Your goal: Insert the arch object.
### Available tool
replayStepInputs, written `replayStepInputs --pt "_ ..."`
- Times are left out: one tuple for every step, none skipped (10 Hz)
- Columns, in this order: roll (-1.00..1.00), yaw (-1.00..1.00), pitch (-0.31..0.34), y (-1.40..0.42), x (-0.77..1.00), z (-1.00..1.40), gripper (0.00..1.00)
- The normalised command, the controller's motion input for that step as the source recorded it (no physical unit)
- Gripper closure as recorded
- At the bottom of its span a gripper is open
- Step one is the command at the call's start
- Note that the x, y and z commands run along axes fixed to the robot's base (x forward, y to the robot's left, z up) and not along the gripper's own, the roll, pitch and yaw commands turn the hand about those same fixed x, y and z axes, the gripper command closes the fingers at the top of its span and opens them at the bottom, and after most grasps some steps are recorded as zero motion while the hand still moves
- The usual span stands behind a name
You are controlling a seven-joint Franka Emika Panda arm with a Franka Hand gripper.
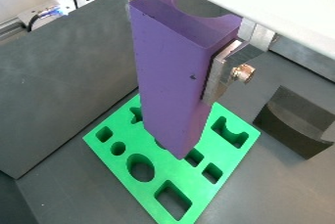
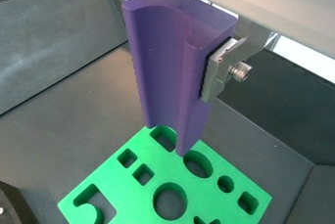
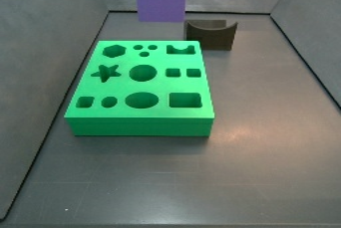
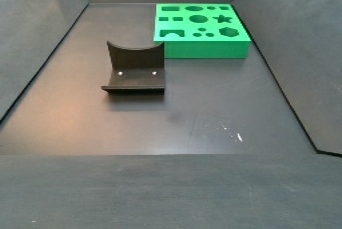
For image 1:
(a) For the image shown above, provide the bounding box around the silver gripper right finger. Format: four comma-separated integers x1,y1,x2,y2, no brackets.
202,18,277,106

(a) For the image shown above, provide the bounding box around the aluminium rail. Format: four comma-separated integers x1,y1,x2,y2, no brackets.
0,18,29,45

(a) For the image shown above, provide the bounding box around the grey foam mat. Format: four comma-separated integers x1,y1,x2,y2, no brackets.
0,0,139,179

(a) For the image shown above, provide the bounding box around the green shape sorter board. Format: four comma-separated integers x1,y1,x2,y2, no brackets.
84,96,261,224

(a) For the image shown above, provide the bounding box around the black foam block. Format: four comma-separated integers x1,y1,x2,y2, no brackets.
252,86,335,159

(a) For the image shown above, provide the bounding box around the purple arch block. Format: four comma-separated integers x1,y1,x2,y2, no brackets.
131,0,242,158

